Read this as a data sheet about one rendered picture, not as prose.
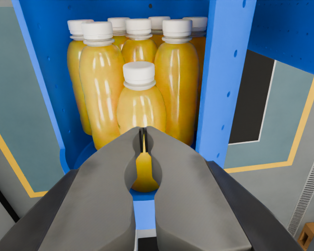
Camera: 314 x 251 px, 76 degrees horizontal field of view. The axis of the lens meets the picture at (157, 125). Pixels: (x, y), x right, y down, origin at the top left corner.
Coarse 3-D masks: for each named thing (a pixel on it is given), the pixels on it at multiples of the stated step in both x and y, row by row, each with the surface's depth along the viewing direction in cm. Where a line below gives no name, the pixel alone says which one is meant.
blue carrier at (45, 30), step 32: (32, 0) 26; (64, 0) 31; (96, 0) 35; (128, 0) 37; (160, 0) 37; (192, 0) 35; (224, 0) 16; (256, 0) 21; (32, 32) 26; (64, 32) 33; (224, 32) 17; (32, 64) 26; (64, 64) 34; (224, 64) 19; (64, 96) 34; (224, 96) 21; (64, 128) 34; (224, 128) 25; (64, 160) 31; (224, 160) 31
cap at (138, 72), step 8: (128, 64) 25; (136, 64) 25; (144, 64) 25; (152, 64) 25; (128, 72) 24; (136, 72) 23; (144, 72) 23; (152, 72) 24; (128, 80) 24; (136, 80) 24; (144, 80) 24; (152, 80) 25
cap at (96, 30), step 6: (84, 24) 25; (90, 24) 24; (96, 24) 24; (102, 24) 25; (108, 24) 25; (84, 30) 25; (90, 30) 25; (96, 30) 25; (102, 30) 25; (108, 30) 25; (84, 36) 26; (90, 36) 25; (96, 36) 25; (102, 36) 25; (108, 36) 26
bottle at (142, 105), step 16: (128, 96) 25; (144, 96) 24; (160, 96) 26; (128, 112) 25; (144, 112) 25; (160, 112) 26; (128, 128) 26; (160, 128) 27; (144, 144) 27; (144, 160) 28; (144, 176) 30; (144, 192) 32
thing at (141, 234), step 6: (138, 234) 71; (144, 234) 70; (150, 234) 70; (156, 234) 70; (138, 240) 67; (144, 240) 67; (150, 240) 67; (156, 240) 67; (138, 246) 66; (144, 246) 65; (150, 246) 65; (156, 246) 65
